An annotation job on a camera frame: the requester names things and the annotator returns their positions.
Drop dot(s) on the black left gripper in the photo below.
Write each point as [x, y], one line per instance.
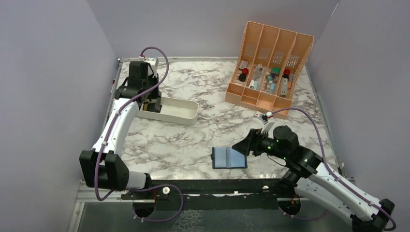
[155, 94]

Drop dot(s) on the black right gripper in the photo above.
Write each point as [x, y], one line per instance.
[245, 145]

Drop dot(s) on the blue leather card holder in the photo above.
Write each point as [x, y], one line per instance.
[227, 158]

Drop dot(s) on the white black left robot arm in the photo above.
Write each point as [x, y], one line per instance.
[102, 166]

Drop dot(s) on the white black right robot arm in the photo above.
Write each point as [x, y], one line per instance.
[309, 176]

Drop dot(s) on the white plastic tray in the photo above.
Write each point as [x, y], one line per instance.
[179, 111]

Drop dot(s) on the red capped dark bottle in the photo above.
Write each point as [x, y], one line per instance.
[283, 87]

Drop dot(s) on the black bottle red cap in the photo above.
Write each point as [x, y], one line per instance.
[243, 76]

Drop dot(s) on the grey packaged item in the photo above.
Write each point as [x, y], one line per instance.
[257, 77]

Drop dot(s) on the green capped bottle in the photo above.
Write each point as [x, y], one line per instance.
[271, 78]

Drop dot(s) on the peach plastic file organizer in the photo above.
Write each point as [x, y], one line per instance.
[269, 64]

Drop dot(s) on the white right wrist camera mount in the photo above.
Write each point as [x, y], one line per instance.
[267, 120]

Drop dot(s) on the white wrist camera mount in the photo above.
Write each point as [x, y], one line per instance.
[154, 62]
[267, 120]

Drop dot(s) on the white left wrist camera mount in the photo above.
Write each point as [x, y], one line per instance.
[154, 62]

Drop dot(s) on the black metal base rail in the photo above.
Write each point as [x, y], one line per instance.
[209, 194]

